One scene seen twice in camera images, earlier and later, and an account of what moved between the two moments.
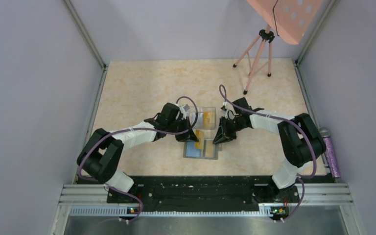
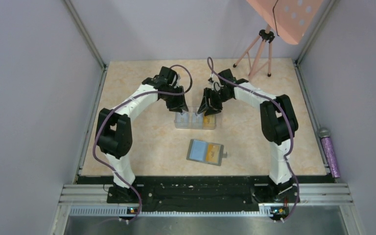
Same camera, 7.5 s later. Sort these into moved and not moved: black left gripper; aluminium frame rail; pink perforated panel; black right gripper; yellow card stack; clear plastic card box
Moved: black left gripper; black right gripper
Not moved: aluminium frame rail; yellow card stack; pink perforated panel; clear plastic card box
